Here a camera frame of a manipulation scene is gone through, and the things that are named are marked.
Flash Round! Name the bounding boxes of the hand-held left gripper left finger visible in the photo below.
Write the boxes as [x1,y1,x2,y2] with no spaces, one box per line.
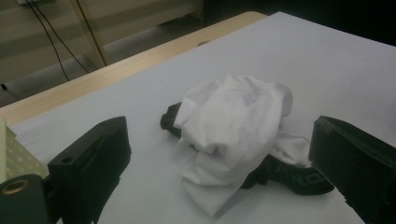
[47,116,133,224]

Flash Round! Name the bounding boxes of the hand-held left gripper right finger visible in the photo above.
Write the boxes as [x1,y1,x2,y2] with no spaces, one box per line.
[307,115,396,224]

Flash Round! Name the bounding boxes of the pale yellow perforated basket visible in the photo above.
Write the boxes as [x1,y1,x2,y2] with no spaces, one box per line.
[0,117,50,185]

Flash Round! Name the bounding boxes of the white underpants with black waistband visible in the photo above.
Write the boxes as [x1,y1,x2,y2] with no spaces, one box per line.
[160,74,335,217]

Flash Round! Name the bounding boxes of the white table cover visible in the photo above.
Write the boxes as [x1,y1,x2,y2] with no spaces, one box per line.
[8,11,396,224]

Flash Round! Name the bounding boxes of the dark curtain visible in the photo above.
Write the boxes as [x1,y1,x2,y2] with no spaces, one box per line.
[202,0,396,48]

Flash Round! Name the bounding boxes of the black cable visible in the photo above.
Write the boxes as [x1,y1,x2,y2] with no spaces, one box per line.
[32,0,91,75]
[25,0,71,82]

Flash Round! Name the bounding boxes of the beige wall post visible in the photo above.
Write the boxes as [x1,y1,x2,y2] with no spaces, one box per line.
[70,0,109,69]

